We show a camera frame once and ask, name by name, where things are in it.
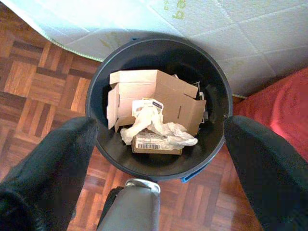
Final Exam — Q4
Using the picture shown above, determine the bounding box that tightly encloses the large red cushion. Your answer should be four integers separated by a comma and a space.
232, 67, 308, 162

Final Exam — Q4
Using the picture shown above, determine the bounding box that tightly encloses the small barcode cardboard box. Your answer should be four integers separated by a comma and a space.
131, 131, 183, 155

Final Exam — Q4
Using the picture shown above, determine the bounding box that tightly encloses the open brown cardboard box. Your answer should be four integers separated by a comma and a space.
106, 69, 207, 137

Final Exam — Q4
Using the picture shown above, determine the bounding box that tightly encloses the white printed label card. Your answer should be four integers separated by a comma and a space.
131, 98, 164, 118

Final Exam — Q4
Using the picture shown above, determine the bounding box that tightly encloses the crumpled white paper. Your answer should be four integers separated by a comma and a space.
120, 107, 199, 147

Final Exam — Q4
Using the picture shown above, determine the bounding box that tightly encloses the white quilted mattress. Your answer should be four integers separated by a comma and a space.
4, 0, 308, 97

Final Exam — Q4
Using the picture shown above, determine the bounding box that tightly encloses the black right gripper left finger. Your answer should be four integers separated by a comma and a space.
0, 117, 99, 231

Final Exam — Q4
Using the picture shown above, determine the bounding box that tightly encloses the black round trash bin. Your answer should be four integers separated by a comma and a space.
85, 38, 233, 181

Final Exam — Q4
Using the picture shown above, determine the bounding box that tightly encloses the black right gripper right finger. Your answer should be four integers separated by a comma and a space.
223, 115, 308, 231

